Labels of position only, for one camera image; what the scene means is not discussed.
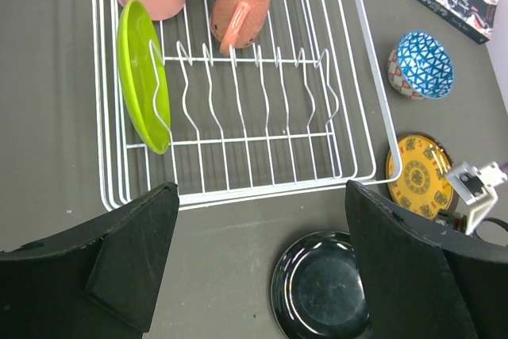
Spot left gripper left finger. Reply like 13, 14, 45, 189
1, 182, 179, 338

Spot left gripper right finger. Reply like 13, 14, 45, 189
344, 180, 507, 338

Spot yellow patterned plate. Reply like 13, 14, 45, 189
387, 133, 458, 221

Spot black plate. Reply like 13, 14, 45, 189
269, 230, 371, 338

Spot blue triangle pattern bowl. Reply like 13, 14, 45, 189
387, 30, 455, 100

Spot lime green plate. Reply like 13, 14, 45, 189
117, 0, 171, 155

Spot salmon dotted mug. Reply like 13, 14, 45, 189
210, 0, 271, 56

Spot white wire dish rack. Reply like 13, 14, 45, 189
91, 0, 402, 210

